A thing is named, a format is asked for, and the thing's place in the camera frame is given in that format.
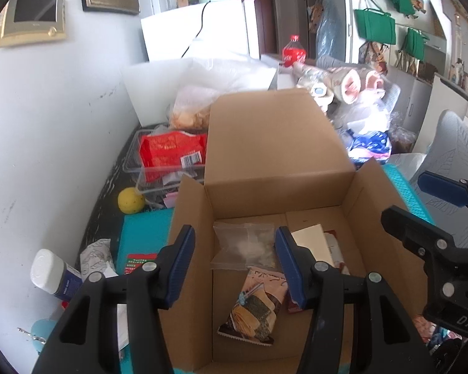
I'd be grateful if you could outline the white blue bottle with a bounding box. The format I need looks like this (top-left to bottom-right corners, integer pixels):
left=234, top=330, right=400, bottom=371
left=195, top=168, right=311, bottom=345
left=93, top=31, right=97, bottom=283
left=30, top=248, right=82, bottom=296

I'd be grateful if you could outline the brown cardboard box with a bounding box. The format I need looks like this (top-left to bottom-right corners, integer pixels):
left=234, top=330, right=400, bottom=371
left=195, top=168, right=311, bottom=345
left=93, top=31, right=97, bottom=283
left=156, top=88, right=433, bottom=374

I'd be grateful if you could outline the gold intercom wall panel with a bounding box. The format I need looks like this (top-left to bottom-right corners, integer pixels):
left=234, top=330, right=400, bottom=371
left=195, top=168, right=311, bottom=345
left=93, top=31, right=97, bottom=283
left=0, top=0, right=68, bottom=49

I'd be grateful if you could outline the yellow ball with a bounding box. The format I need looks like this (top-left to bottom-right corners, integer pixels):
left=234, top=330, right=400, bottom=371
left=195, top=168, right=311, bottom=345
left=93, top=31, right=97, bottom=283
left=118, top=187, right=146, bottom=214

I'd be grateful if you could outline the white fridge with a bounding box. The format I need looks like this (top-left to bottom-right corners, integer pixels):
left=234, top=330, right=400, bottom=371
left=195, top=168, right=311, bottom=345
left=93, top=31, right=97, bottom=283
left=140, top=0, right=264, bottom=64

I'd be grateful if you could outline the plastic-wrapped hanging garment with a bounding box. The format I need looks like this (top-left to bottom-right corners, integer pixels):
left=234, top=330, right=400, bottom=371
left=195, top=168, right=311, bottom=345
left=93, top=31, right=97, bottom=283
left=316, top=0, right=349, bottom=61

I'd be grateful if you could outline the large green tote bag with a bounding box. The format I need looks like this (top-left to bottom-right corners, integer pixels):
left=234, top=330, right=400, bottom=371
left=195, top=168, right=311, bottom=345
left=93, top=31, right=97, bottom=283
left=354, top=8, right=397, bottom=46

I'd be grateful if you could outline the white crumpled tissue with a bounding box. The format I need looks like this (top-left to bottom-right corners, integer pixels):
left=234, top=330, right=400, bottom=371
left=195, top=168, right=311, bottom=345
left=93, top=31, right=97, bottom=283
left=80, top=237, right=118, bottom=280

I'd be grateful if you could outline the grey leaf-patterned chair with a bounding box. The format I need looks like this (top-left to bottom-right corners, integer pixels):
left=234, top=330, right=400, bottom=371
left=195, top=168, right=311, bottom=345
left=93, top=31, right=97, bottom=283
left=409, top=110, right=468, bottom=227

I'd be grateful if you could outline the red white snack packet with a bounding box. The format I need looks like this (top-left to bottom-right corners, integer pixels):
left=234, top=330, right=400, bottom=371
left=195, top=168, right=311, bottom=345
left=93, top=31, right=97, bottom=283
left=286, top=224, right=352, bottom=314

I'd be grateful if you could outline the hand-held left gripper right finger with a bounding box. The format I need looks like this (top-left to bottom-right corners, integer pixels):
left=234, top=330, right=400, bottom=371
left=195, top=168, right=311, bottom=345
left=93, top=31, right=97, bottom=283
left=275, top=226, right=431, bottom=374

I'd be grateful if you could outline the small red packet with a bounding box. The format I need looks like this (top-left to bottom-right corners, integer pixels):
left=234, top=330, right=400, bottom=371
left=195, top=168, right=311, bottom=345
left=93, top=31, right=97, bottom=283
left=123, top=253, right=158, bottom=276

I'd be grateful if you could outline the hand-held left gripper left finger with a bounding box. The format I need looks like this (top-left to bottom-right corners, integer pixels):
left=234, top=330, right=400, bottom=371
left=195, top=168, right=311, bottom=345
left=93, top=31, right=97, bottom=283
left=31, top=224, right=197, bottom=374

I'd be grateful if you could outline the cola bottle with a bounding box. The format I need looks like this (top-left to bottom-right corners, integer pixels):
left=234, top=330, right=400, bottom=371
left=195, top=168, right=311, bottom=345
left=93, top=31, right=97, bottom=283
left=283, top=35, right=307, bottom=68

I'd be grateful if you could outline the small green tote bag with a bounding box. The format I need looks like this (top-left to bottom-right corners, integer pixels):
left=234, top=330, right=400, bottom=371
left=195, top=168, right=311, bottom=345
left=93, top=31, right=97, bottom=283
left=403, top=27, right=430, bottom=60

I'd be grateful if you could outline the seaweed snack packet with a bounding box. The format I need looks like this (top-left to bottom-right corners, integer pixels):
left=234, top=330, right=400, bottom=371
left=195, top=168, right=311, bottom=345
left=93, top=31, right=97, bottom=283
left=217, top=267, right=289, bottom=347

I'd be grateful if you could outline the blue tissue pack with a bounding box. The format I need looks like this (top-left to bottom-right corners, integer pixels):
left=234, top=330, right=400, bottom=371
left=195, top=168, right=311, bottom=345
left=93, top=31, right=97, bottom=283
left=345, top=130, right=393, bottom=163

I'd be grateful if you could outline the clear plastic bag of food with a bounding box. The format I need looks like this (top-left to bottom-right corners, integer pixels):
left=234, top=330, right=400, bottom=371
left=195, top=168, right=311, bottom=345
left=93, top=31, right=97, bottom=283
left=120, top=58, right=277, bottom=126

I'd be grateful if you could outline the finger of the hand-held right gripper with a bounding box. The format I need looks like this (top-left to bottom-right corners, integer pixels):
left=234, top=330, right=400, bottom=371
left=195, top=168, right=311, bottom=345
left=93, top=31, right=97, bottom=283
left=418, top=170, right=468, bottom=208
left=381, top=206, right=468, bottom=304

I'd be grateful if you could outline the brown door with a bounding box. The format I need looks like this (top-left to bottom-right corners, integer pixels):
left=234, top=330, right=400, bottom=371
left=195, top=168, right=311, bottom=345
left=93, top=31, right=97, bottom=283
left=232, top=0, right=277, bottom=54

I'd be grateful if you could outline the black power cable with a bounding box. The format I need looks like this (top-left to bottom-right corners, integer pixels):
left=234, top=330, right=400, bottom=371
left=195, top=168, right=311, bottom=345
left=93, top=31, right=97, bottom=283
left=179, top=2, right=212, bottom=60

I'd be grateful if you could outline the patterned cloth bag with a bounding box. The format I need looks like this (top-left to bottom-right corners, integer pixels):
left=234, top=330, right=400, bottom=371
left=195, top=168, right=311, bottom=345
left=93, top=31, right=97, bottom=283
left=359, top=41, right=389, bottom=73

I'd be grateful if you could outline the blue egg-shaped humidifier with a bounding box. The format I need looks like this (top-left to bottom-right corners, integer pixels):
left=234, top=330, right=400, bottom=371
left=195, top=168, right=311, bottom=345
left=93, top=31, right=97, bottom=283
left=17, top=318, right=58, bottom=353

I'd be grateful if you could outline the red snack bag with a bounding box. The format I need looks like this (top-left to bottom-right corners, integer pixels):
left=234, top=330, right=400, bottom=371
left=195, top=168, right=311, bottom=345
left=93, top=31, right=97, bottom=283
left=139, top=130, right=208, bottom=170

